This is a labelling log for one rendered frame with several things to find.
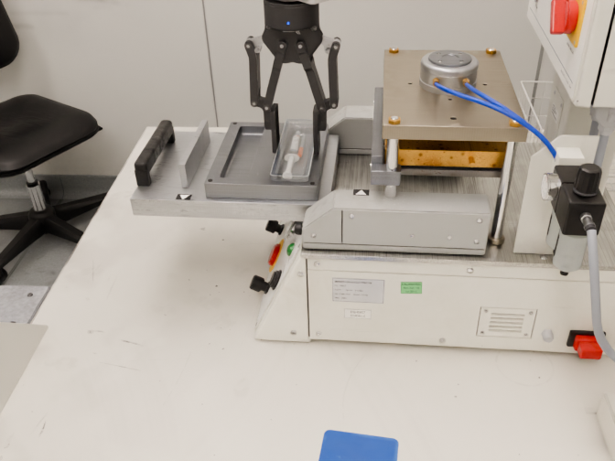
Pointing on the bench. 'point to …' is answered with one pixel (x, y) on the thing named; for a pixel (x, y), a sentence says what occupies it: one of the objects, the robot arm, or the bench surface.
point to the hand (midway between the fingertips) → (296, 131)
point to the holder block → (258, 166)
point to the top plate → (451, 97)
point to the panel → (279, 268)
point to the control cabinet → (571, 101)
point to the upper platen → (449, 157)
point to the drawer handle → (164, 133)
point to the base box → (440, 305)
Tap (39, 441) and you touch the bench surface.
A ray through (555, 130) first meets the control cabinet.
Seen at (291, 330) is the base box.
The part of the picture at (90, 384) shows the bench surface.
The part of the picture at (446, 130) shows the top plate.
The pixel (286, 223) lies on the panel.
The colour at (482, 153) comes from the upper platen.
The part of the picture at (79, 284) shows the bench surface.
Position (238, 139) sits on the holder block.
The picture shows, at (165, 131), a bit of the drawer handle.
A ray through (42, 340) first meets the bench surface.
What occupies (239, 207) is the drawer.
